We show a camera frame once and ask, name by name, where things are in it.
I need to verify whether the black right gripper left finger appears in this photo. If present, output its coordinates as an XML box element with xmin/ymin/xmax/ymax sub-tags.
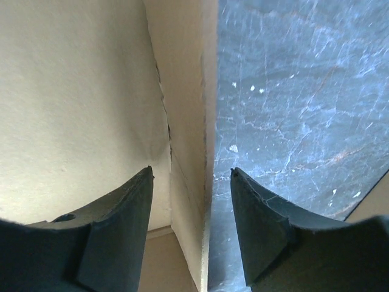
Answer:
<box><xmin>1</xmin><ymin>167</ymin><xmax>154</xmax><ymax>291</ymax></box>

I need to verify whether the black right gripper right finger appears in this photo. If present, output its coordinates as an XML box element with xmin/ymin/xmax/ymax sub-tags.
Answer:
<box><xmin>230</xmin><ymin>168</ymin><xmax>388</xmax><ymax>291</ymax></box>

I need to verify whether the brown cardboard box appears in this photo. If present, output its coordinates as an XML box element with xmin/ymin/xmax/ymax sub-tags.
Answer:
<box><xmin>1</xmin><ymin>1</ymin><xmax>218</xmax><ymax>291</ymax></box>

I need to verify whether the flat folded cardboard box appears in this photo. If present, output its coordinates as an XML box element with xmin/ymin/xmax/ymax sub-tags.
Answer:
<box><xmin>345</xmin><ymin>172</ymin><xmax>389</xmax><ymax>223</ymax></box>

